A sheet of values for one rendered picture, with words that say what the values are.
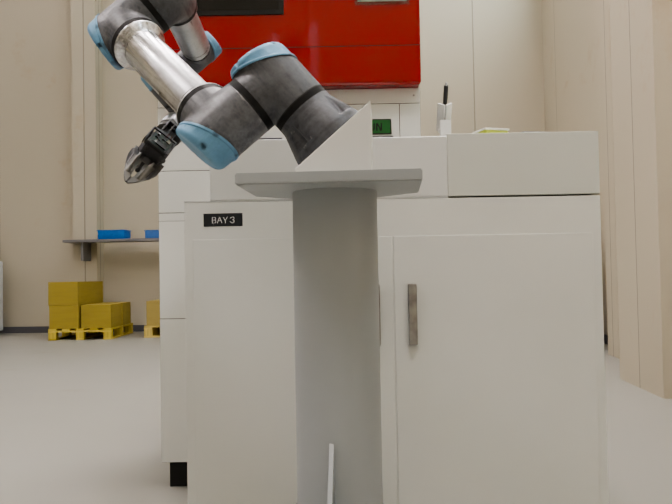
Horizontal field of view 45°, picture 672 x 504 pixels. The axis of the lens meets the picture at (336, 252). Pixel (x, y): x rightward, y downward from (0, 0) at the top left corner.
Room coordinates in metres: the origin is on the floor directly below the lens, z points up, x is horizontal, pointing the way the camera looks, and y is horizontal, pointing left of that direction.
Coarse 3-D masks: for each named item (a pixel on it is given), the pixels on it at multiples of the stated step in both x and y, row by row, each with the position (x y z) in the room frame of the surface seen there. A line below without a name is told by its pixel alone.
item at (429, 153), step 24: (264, 144) 1.85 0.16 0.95; (288, 144) 1.85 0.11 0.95; (384, 144) 1.85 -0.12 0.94; (408, 144) 1.85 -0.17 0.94; (432, 144) 1.85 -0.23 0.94; (240, 168) 1.86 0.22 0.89; (264, 168) 1.85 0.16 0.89; (288, 168) 1.85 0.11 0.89; (384, 168) 1.85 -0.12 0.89; (408, 168) 1.85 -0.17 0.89; (432, 168) 1.85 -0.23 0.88; (216, 192) 1.86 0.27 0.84; (240, 192) 1.86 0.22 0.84; (432, 192) 1.85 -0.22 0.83
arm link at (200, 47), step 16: (160, 0) 1.70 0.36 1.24; (176, 0) 1.73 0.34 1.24; (192, 0) 1.79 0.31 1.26; (176, 16) 1.75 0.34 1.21; (192, 16) 1.82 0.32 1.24; (176, 32) 1.90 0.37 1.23; (192, 32) 1.91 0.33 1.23; (208, 32) 2.12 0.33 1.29; (192, 48) 2.00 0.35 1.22; (208, 48) 2.08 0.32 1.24; (192, 64) 2.11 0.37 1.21; (208, 64) 2.15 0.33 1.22
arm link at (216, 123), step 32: (128, 0) 1.70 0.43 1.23; (96, 32) 1.69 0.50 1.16; (128, 32) 1.66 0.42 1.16; (160, 32) 1.71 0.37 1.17; (128, 64) 1.70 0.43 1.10; (160, 64) 1.60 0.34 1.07; (160, 96) 1.62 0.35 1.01; (192, 96) 1.50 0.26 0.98; (224, 96) 1.48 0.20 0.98; (192, 128) 1.47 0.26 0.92; (224, 128) 1.47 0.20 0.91; (256, 128) 1.49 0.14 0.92; (224, 160) 1.50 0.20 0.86
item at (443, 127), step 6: (438, 108) 2.14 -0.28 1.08; (444, 108) 2.13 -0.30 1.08; (450, 108) 2.14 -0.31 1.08; (438, 114) 2.15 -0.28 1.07; (444, 114) 2.14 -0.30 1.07; (450, 114) 2.15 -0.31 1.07; (438, 120) 2.16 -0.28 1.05; (444, 120) 2.13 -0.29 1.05; (450, 120) 2.13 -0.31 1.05; (438, 126) 2.17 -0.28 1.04; (444, 126) 2.13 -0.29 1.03; (450, 126) 2.13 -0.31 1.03; (438, 132) 2.17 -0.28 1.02; (444, 132) 2.13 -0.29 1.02; (450, 132) 2.13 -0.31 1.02
